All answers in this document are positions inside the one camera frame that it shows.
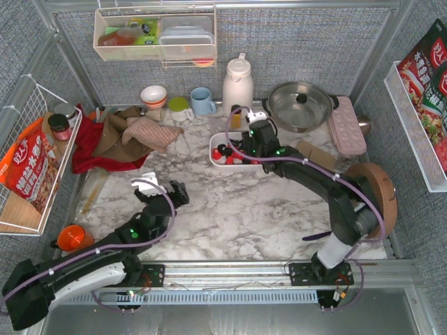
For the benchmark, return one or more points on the black coffee capsule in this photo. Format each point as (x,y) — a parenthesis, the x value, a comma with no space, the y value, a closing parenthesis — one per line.
(228,152)
(221,148)

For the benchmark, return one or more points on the pink striped cloth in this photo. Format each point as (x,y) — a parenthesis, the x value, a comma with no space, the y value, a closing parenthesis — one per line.
(149,133)

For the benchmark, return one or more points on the dark lid jar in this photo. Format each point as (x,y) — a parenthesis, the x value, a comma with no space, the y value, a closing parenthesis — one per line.
(59,127)

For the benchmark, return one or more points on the silver lid jar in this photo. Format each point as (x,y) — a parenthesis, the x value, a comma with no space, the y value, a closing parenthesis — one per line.
(68,111)

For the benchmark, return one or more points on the white orange striped bowl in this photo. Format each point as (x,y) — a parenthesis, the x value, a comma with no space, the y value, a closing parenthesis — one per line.
(154,96)

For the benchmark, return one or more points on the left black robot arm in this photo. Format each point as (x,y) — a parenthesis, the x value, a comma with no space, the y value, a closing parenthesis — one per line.
(32,290)

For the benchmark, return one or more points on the red cloth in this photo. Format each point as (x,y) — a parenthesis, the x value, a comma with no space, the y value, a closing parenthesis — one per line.
(87,138)

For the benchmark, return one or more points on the white wire basket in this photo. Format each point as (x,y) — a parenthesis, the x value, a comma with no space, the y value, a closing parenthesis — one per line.
(428,163)
(18,217)

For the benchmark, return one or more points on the orange cup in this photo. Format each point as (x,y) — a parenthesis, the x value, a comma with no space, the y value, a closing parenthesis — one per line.
(73,238)

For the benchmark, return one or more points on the steel ladle bowl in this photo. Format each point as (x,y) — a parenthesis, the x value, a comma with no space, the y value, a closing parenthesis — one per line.
(365,124)

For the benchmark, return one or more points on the red seasoning packet left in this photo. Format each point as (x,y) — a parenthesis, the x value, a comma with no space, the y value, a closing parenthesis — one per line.
(27,169)

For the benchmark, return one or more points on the cream wall storage bin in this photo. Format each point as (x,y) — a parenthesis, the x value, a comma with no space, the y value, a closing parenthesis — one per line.
(108,20)

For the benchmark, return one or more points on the brown cloth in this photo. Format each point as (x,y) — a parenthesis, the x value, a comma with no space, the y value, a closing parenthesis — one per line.
(110,144)

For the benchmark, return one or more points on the pink egg tray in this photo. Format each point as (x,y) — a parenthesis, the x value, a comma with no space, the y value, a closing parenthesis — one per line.
(344,128)

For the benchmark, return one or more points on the steel pot with lid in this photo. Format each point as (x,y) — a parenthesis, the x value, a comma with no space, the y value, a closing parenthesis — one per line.
(299,107)

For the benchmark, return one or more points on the red seasoning packet right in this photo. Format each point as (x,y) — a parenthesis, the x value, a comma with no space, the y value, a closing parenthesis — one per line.
(423,73)

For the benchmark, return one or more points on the orange spice bottle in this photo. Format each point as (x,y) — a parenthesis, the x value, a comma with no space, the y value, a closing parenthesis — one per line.
(235,118)

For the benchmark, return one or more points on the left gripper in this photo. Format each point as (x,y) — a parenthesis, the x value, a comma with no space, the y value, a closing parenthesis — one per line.
(175,194)

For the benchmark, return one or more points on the white rectangular storage basket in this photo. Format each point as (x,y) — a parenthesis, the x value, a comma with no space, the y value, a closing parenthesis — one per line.
(238,166)

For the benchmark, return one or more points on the brown cardboard piece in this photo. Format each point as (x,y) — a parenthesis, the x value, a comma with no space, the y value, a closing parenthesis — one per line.
(316,155)

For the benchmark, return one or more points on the white thermos jug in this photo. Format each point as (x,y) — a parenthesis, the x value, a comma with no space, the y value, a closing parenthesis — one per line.
(238,84)

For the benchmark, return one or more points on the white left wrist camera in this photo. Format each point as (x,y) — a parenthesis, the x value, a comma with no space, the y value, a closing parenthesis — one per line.
(148,184)

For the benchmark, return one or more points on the right white wire basket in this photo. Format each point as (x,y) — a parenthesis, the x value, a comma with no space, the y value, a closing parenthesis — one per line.
(428,163)

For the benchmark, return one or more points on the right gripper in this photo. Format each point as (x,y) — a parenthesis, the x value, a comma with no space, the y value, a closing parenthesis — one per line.
(254,140)

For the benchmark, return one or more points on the green lid white cup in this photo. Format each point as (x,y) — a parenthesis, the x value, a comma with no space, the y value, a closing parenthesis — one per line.
(179,109)

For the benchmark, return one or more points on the blue mug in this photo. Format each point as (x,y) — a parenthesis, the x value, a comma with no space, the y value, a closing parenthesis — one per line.
(201,102)

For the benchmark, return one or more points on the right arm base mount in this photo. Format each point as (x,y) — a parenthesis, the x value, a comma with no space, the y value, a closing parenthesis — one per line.
(304,274)

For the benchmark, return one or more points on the left white wire basket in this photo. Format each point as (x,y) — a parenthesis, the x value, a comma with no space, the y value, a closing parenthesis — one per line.
(18,217)

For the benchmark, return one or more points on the red seasoning packet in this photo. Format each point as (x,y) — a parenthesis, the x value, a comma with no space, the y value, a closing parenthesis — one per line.
(27,169)
(423,73)

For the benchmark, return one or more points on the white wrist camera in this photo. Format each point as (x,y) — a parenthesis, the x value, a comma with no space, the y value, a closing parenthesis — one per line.
(253,117)
(148,184)

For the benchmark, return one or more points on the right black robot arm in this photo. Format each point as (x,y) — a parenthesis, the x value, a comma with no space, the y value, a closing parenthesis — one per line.
(353,207)

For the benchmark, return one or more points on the purple knife handle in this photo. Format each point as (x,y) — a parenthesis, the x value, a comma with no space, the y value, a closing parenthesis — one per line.
(318,236)

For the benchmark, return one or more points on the round wooden cutting board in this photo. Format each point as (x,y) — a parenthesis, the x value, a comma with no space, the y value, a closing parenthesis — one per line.
(383,190)

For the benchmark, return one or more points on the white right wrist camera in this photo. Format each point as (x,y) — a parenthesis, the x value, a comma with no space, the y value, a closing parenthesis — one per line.
(253,117)

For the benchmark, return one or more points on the clear plastic food container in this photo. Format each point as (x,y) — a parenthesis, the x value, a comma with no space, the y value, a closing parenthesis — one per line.
(186,37)

